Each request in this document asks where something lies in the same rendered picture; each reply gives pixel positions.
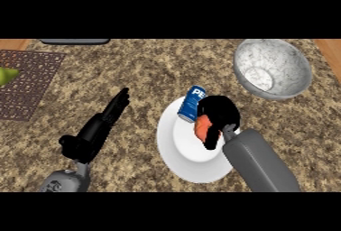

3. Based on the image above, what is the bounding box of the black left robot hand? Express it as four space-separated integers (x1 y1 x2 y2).
57 87 129 165

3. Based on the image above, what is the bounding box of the grey marbled bowl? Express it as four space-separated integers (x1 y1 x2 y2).
231 39 314 101

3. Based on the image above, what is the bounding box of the blue can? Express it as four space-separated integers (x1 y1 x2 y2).
175 85 209 124

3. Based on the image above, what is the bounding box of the green fruit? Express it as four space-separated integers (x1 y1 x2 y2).
0 66 20 88

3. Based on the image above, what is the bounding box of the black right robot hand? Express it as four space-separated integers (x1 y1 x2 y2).
196 95 242 151

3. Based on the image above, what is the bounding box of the brown woven placemat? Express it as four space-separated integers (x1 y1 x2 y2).
0 49 67 122

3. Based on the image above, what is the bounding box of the white plate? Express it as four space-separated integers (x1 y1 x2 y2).
156 96 240 184

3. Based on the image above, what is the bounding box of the orange squash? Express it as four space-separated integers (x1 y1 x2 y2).
193 115 222 143

